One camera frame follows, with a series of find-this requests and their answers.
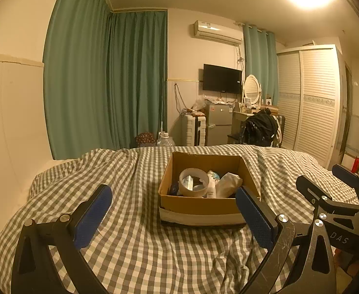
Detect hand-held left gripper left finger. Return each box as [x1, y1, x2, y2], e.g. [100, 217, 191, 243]
[11, 184, 113, 294]

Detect green checked blanket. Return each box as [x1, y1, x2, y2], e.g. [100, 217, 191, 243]
[0, 145, 359, 294]

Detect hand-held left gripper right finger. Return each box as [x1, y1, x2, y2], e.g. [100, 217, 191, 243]
[235, 186, 340, 294]

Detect grey small fridge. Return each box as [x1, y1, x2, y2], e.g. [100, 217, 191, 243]
[206, 103, 233, 146]

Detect white bag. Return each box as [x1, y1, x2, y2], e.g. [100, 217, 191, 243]
[215, 172, 243, 199]

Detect black wall television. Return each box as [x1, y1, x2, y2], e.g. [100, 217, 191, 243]
[203, 64, 243, 94]

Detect white oval mirror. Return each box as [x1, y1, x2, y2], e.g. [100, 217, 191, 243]
[243, 74, 262, 106]

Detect black jacket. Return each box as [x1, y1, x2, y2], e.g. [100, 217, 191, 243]
[242, 109, 279, 147]

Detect white plastic bottle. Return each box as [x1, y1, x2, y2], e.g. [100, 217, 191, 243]
[206, 171, 218, 199]

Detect brown cardboard box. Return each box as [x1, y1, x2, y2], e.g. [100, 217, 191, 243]
[158, 151, 262, 228]

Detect clear water jug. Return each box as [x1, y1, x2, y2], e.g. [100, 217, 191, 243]
[156, 131, 176, 147]

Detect white air conditioner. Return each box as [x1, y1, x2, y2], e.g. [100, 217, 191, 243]
[193, 20, 243, 45]

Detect wall cables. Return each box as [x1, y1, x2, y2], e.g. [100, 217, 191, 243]
[174, 83, 186, 112]

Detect white slatted wardrobe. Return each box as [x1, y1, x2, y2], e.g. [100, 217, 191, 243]
[276, 44, 345, 169]

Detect clear tape roll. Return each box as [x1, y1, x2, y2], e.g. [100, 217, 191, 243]
[179, 168, 210, 197]

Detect white suitcase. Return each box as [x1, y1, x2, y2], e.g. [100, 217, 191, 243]
[182, 113, 207, 147]

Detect brown patterned bag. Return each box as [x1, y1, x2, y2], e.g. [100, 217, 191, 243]
[136, 132, 155, 147]

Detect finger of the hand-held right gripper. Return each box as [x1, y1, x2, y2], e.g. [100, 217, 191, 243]
[332, 164, 359, 204]
[296, 175, 335, 204]

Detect clear plastic bag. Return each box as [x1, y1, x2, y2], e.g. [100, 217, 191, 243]
[193, 95, 209, 111]

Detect green curtain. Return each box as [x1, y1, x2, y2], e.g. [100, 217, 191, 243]
[243, 23, 278, 106]
[43, 0, 113, 160]
[106, 10, 168, 149]

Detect wooden dressing table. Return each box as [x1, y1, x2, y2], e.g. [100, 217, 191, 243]
[232, 106, 279, 129]

